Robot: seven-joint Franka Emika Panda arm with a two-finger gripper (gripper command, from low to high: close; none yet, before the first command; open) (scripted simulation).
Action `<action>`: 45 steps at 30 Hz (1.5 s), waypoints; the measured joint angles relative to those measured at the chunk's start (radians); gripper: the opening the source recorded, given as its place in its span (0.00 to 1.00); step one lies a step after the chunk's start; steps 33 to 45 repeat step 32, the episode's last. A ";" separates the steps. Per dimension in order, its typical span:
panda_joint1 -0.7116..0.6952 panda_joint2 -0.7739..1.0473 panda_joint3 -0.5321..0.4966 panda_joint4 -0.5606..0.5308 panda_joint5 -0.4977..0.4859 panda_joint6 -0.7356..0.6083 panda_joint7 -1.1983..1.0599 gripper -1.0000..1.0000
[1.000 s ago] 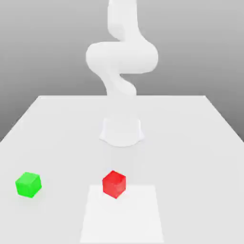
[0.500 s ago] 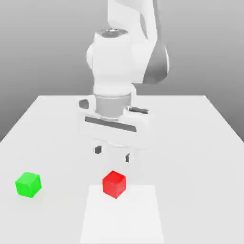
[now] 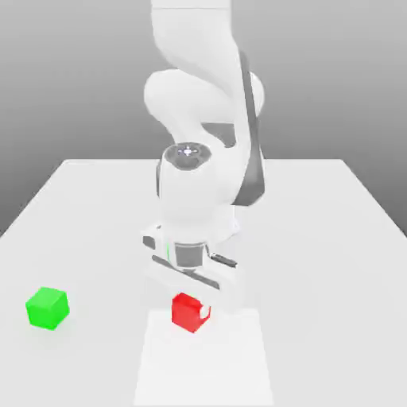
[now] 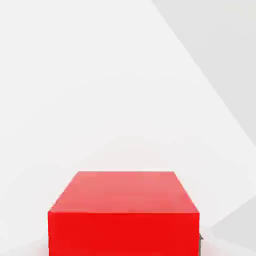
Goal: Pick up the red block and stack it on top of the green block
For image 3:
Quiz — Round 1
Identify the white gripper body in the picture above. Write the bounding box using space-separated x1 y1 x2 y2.
141 253 246 316

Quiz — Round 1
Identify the small red cube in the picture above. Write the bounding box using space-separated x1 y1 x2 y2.
170 292 212 334

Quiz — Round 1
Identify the small green cube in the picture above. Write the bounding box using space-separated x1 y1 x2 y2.
25 286 71 331

